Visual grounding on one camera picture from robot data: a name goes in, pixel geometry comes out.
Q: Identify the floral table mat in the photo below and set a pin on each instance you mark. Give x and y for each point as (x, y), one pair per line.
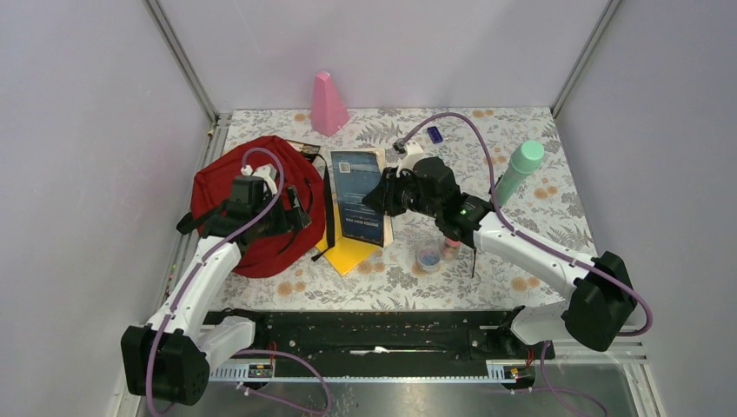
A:
(476, 142)

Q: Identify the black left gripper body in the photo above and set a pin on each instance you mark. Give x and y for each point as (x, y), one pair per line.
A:
(274, 221)

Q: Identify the small purple eraser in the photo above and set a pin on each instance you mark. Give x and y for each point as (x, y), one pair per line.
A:
(434, 135)

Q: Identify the mint green bottle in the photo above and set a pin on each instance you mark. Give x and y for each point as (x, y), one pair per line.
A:
(523, 162)

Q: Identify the yellow notebook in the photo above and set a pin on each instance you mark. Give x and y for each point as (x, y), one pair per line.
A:
(346, 254)

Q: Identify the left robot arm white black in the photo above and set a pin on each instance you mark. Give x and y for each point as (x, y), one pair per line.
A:
(170, 358)

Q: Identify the pink capped small bottle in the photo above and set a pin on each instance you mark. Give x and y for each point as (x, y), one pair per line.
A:
(449, 249)

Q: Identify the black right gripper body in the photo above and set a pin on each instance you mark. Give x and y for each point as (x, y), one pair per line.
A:
(407, 195)

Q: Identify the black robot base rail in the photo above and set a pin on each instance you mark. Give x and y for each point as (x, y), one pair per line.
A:
(417, 337)

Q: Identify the red student backpack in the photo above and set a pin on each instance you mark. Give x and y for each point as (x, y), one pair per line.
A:
(261, 256)

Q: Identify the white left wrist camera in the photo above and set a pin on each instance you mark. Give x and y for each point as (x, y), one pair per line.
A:
(266, 172)

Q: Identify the dark blue book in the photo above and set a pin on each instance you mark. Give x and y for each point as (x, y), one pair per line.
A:
(357, 172)

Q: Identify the clear cup with colourful bits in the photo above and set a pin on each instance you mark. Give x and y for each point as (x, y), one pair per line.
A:
(428, 257)

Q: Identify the pink cone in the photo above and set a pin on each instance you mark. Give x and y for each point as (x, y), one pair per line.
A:
(328, 112)

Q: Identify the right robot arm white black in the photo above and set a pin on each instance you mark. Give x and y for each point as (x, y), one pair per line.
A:
(597, 294)

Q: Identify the slotted cable duct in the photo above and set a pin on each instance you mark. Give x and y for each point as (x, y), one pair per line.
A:
(472, 372)

